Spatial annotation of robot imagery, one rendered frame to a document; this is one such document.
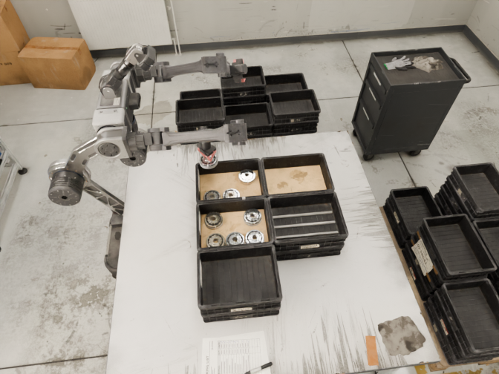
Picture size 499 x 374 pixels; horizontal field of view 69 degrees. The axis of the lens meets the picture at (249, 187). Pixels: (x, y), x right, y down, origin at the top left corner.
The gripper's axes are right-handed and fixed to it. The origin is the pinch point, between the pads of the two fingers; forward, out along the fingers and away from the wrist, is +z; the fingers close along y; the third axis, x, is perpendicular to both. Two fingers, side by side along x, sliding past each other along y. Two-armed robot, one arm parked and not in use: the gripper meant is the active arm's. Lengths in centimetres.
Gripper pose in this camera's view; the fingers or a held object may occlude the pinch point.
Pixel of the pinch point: (207, 157)
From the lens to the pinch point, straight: 209.4
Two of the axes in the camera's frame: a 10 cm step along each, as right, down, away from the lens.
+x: -7.1, 5.5, -4.4
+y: -7.0, -5.4, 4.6
